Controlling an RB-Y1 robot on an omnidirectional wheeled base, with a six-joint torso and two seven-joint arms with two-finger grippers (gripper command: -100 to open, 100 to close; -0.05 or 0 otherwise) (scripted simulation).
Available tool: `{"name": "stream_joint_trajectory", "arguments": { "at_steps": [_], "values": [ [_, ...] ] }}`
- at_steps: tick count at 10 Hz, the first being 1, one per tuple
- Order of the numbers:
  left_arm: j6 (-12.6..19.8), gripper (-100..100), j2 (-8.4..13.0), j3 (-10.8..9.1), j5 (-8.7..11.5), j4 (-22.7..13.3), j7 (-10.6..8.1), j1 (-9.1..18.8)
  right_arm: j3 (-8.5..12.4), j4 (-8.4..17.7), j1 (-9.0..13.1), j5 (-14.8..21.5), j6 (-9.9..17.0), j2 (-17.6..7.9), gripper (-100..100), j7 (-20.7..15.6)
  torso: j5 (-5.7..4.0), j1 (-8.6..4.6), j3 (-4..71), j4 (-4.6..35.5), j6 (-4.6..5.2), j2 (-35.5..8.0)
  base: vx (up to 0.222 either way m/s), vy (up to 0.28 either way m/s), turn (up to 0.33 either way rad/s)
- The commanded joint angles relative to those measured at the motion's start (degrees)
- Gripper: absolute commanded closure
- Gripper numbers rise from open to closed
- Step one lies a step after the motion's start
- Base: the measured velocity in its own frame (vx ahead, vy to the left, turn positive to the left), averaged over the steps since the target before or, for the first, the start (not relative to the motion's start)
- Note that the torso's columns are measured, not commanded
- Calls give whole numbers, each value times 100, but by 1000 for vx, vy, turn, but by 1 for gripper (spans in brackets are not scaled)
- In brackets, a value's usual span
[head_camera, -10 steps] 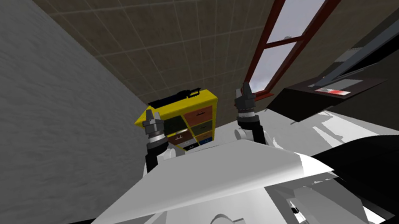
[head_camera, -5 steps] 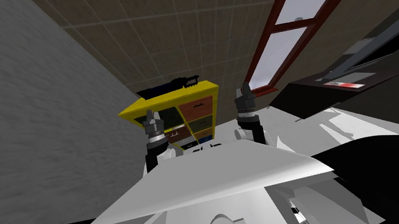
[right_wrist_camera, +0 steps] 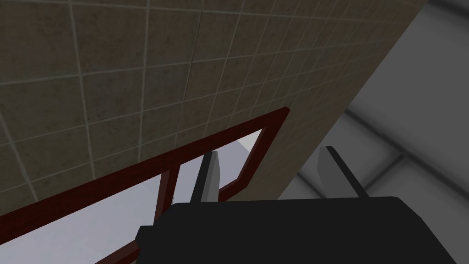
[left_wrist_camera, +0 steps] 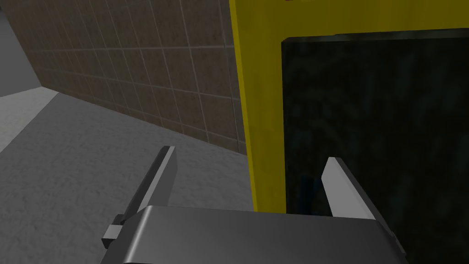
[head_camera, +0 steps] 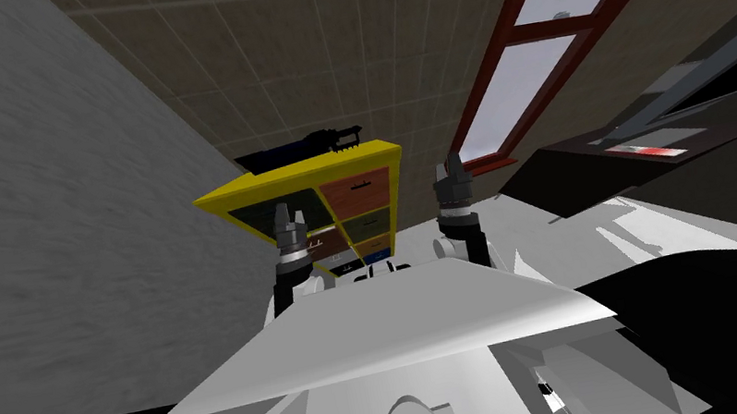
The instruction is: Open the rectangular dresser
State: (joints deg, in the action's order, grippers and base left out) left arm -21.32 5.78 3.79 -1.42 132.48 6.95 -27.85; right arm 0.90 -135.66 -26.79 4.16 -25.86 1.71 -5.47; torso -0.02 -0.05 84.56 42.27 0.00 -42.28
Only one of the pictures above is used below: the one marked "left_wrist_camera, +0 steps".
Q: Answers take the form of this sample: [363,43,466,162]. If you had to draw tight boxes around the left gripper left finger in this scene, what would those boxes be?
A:
[101,145,177,250]

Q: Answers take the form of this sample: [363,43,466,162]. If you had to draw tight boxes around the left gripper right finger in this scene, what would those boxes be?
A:
[321,157,408,254]

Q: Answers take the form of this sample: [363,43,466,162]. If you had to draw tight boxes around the yellow appliance with dark door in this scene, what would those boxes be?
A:
[229,0,469,264]

